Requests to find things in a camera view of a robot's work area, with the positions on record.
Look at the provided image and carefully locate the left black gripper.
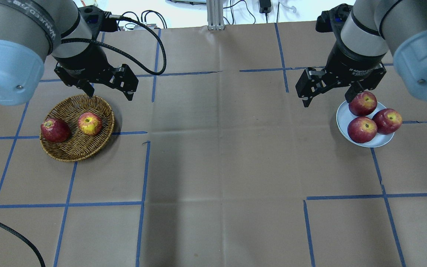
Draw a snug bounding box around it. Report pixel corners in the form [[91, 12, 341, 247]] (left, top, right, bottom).
[[54, 39, 139, 101]]

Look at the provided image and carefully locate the red apple plate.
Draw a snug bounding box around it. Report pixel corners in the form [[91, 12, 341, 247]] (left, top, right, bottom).
[[348, 92, 378, 117], [347, 116, 378, 144]]

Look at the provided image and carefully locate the black braided cable right arm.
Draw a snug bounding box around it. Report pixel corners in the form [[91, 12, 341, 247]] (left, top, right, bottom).
[[0, 212, 46, 267]]

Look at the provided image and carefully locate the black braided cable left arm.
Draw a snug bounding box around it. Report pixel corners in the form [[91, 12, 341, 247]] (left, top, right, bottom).
[[61, 14, 167, 76]]

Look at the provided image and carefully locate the yellow red apple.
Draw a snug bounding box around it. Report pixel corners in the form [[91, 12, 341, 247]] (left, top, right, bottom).
[[78, 113, 102, 136]]

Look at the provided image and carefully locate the red apple plate side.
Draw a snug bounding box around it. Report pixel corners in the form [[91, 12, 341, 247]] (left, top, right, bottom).
[[372, 108, 402, 135]]

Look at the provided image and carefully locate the dark red apple in basket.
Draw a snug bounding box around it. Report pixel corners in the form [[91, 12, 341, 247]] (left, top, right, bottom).
[[40, 118, 71, 143]]

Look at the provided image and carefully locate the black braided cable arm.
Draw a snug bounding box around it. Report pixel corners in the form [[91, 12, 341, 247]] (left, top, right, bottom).
[[61, 14, 167, 76], [0, 212, 46, 267]]

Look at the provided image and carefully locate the black power adapter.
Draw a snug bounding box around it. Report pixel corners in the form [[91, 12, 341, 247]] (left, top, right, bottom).
[[259, 0, 272, 14]]

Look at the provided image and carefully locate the red apple plate back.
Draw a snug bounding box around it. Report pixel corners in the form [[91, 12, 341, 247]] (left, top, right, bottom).
[[348, 92, 378, 117]]

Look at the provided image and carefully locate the woven wicker basket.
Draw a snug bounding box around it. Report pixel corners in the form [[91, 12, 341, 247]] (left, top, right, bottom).
[[39, 95, 115, 162]]

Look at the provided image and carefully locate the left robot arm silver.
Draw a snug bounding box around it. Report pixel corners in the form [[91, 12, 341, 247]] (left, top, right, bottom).
[[0, 0, 139, 105]]

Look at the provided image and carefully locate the red apple plate front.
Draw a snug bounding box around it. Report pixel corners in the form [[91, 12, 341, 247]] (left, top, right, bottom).
[[347, 116, 378, 144]]

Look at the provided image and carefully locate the aluminium profile post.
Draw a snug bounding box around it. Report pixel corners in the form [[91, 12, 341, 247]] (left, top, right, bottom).
[[206, 0, 225, 31]]

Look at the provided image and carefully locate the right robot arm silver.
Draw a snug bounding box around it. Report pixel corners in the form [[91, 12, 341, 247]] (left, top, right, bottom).
[[295, 0, 427, 108]]

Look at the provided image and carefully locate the light blue plate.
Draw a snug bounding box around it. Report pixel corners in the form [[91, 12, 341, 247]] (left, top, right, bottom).
[[336, 101, 395, 148]]

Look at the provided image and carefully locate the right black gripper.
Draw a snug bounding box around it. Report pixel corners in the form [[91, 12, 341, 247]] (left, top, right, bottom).
[[295, 41, 386, 108]]

